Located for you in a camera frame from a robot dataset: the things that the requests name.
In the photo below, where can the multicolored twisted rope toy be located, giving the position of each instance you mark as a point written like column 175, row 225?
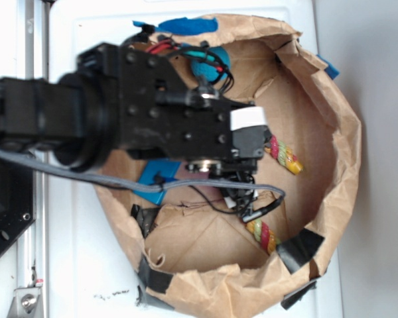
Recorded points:
column 285, row 157

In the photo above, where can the teal ball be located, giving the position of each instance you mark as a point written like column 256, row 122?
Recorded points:
column 214, row 67

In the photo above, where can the metal corner bracket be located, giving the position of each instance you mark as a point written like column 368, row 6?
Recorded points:
column 27, row 303

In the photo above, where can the black tape inner left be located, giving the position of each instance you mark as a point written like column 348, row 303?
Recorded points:
column 145, row 218

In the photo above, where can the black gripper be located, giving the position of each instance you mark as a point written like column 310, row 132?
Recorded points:
column 160, row 117

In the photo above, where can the black tape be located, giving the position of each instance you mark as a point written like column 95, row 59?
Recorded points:
column 141, row 37
column 155, row 281
column 145, row 218
column 299, row 250
column 292, row 298

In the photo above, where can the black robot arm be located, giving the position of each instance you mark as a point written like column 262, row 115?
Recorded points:
column 75, row 118

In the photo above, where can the blue rectangular block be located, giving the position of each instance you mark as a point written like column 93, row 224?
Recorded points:
column 157, row 172

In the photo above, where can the blue tape top strip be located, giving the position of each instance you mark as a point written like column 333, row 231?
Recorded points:
column 182, row 26

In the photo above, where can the black tape bottom right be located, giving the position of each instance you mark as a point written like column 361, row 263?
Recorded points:
column 292, row 298

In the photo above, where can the black tape lower right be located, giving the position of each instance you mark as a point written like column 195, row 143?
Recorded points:
column 299, row 250

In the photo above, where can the blue tape right piece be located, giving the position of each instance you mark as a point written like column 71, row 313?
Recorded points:
column 330, row 69

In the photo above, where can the black tape top left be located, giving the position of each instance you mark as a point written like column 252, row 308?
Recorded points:
column 141, row 37

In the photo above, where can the brown paper bag bin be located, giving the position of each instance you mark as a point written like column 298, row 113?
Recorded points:
column 218, row 268

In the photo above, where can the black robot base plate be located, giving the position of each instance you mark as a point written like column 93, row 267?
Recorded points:
column 16, row 203

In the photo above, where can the aluminum extrusion rail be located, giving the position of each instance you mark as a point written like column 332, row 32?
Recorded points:
column 31, row 254

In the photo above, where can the black tape bottom left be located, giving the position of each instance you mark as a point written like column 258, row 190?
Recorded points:
column 155, row 281

